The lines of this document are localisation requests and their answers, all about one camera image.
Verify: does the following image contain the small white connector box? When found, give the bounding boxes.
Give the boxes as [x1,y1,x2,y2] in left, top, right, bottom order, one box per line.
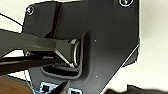
[39,81,53,94]
[67,86,84,94]

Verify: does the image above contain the blue cable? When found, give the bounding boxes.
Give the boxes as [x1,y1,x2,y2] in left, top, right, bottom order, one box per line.
[22,49,37,92]

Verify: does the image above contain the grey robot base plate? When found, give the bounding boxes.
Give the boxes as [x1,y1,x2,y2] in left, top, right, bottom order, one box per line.
[20,0,142,94]

